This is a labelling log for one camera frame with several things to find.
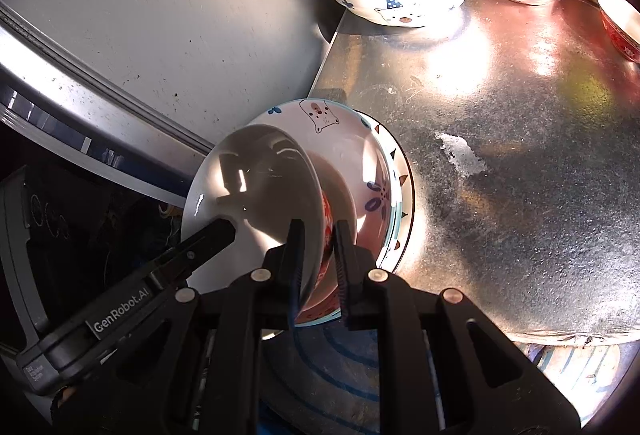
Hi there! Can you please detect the leaf pattern white plate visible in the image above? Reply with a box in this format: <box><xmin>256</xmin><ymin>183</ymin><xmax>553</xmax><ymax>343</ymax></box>
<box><xmin>368</xmin><ymin>118</ymin><xmax>416</xmax><ymax>273</ymax></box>

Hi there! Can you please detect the red bowl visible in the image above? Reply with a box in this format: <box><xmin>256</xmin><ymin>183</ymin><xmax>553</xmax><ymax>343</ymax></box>
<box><xmin>597</xmin><ymin>0</ymin><xmax>640</xmax><ymax>64</ymax></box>
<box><xmin>181</xmin><ymin>124</ymin><xmax>328</xmax><ymax>305</ymax></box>
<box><xmin>296</xmin><ymin>192</ymin><xmax>337</xmax><ymax>325</ymax></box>

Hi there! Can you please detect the red bowl front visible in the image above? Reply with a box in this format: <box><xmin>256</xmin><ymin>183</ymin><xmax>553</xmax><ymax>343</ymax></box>
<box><xmin>597</xmin><ymin>0</ymin><xmax>640</xmax><ymax>64</ymax></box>

